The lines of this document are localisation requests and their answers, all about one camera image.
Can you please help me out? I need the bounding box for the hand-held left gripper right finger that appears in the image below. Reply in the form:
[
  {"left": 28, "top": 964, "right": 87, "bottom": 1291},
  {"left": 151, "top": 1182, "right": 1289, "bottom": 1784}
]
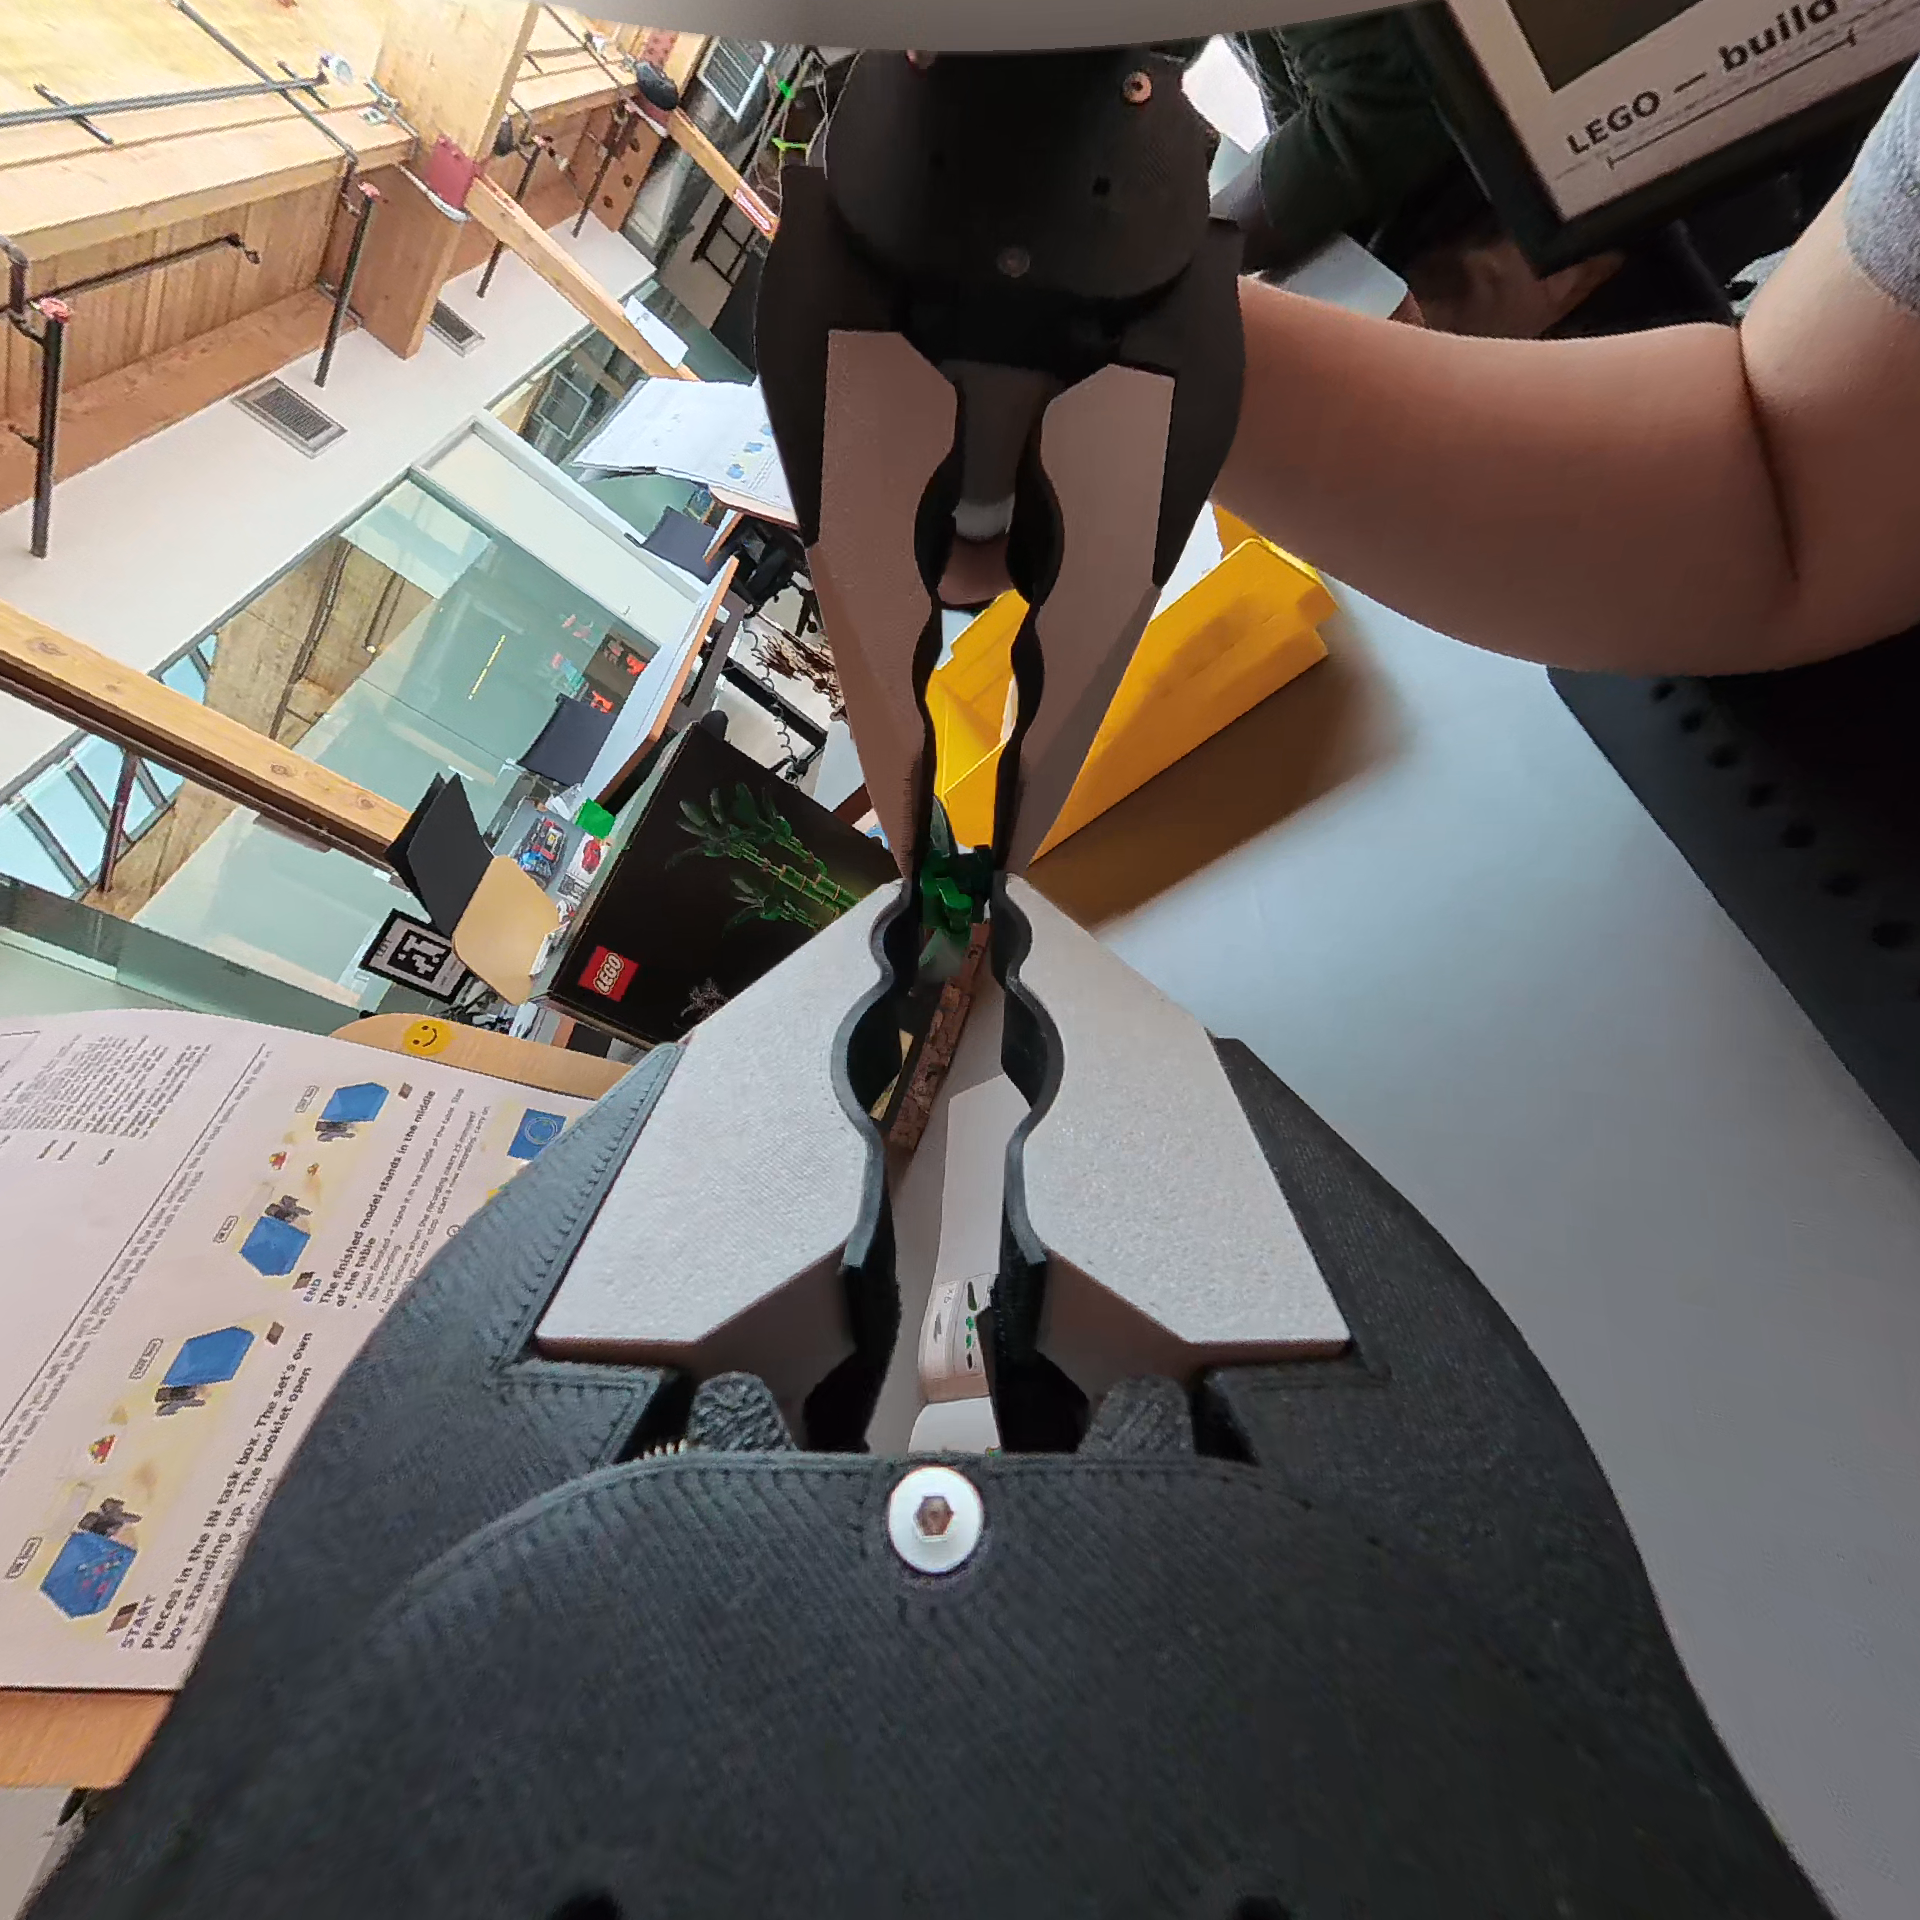
[{"left": 989, "top": 873, "right": 1353, "bottom": 1453}]

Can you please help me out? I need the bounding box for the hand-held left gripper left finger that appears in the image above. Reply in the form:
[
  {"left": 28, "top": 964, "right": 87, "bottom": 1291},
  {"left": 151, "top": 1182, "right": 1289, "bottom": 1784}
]
[{"left": 533, "top": 882, "right": 909, "bottom": 1453}]

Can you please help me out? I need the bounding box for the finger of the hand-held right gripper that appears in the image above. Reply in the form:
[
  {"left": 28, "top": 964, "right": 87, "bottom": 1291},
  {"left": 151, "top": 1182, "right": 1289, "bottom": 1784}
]
[
  {"left": 995, "top": 369, "right": 1181, "bottom": 881},
  {"left": 813, "top": 329, "right": 965, "bottom": 890}
]

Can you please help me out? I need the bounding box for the dark green lego leaf piece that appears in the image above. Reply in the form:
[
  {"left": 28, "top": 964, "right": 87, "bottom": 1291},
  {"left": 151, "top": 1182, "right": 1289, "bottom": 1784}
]
[{"left": 913, "top": 796, "right": 999, "bottom": 963}]

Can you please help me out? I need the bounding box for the person's right forearm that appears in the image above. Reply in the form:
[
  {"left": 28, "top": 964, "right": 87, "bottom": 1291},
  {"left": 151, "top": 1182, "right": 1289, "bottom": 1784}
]
[{"left": 1208, "top": 194, "right": 1920, "bottom": 676}]

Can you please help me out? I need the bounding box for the black lego bamboo box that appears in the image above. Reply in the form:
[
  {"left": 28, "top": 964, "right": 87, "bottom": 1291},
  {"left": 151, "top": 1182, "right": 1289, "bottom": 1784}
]
[{"left": 547, "top": 725, "right": 903, "bottom": 1051}]

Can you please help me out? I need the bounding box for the yellow plastic bin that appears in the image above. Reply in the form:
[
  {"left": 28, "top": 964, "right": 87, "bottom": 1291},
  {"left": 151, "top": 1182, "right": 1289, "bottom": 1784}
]
[{"left": 921, "top": 507, "right": 1339, "bottom": 909}]

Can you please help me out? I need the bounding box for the black office chair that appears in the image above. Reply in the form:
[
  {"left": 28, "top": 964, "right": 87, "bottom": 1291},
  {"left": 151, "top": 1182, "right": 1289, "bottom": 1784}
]
[
  {"left": 643, "top": 507, "right": 741, "bottom": 589},
  {"left": 521, "top": 696, "right": 619, "bottom": 794}
]

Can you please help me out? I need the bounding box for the distant instruction sheet stand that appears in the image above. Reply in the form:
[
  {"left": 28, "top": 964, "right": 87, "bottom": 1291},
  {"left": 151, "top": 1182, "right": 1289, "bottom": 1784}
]
[{"left": 575, "top": 376, "right": 801, "bottom": 531}]

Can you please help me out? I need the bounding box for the desk with wooden edge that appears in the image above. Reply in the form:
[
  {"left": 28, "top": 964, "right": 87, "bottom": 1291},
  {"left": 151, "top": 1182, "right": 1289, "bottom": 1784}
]
[{"left": 577, "top": 552, "right": 753, "bottom": 817}]

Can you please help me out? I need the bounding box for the small white device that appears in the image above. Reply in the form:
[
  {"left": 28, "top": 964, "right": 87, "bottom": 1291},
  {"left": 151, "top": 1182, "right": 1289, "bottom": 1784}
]
[{"left": 919, "top": 1272, "right": 1001, "bottom": 1390}]

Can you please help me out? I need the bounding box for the brown speckled block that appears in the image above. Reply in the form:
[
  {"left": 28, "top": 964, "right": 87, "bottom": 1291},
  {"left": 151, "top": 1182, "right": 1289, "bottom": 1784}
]
[{"left": 882, "top": 915, "right": 992, "bottom": 1157}]

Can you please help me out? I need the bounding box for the small printed tag sign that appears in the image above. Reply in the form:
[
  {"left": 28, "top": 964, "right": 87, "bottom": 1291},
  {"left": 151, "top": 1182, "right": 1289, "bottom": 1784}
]
[{"left": 360, "top": 909, "right": 472, "bottom": 1004}]

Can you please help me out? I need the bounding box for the black stand panel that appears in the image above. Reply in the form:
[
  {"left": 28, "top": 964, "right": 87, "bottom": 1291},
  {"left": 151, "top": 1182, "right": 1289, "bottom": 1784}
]
[{"left": 385, "top": 769, "right": 500, "bottom": 942}]

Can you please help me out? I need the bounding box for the printed instruction sheet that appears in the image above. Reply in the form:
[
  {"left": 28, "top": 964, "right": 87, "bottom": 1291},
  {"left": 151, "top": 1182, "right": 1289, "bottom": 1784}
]
[{"left": 0, "top": 1013, "right": 602, "bottom": 1694}]

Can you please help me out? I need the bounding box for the framed tag sign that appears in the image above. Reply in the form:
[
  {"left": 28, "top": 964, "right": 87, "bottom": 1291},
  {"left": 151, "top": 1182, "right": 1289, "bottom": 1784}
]
[{"left": 1441, "top": 0, "right": 1920, "bottom": 227}]

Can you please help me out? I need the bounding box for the black perforated chair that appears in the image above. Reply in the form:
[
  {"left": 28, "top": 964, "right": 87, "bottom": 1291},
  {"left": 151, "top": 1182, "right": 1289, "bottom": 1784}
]
[{"left": 1551, "top": 598, "right": 1920, "bottom": 1164}]

